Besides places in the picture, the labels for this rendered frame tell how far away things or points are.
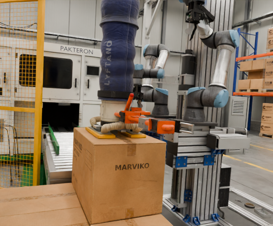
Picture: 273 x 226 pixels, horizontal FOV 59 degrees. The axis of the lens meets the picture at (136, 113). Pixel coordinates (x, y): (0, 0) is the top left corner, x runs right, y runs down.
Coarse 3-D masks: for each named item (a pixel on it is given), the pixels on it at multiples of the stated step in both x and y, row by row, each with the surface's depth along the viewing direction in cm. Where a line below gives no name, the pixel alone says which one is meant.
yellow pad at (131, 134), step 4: (120, 132) 154; (124, 132) 148; (128, 132) 146; (132, 132) 145; (140, 132) 147; (128, 136) 142; (132, 136) 139; (136, 136) 140; (140, 136) 141; (144, 136) 142
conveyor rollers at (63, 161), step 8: (48, 136) 348; (56, 136) 352; (64, 136) 356; (72, 136) 361; (64, 144) 304; (72, 144) 301; (64, 152) 261; (72, 152) 264; (56, 160) 232; (64, 160) 235; (56, 168) 206; (64, 168) 209
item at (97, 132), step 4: (96, 124) 154; (88, 128) 155; (92, 128) 152; (100, 128) 141; (92, 132) 143; (96, 132) 140; (100, 132) 138; (108, 132) 140; (96, 136) 135; (100, 136) 132; (104, 136) 132; (108, 136) 133; (112, 136) 134
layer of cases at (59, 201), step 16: (0, 192) 151; (16, 192) 152; (32, 192) 153; (48, 192) 155; (64, 192) 156; (0, 208) 131; (16, 208) 132; (32, 208) 133; (48, 208) 134; (64, 208) 135; (80, 208) 136; (0, 224) 115; (16, 224) 116; (32, 224) 117; (48, 224) 117; (64, 224) 118; (80, 224) 119; (96, 224) 120; (112, 224) 121; (128, 224) 122; (144, 224) 122; (160, 224) 123
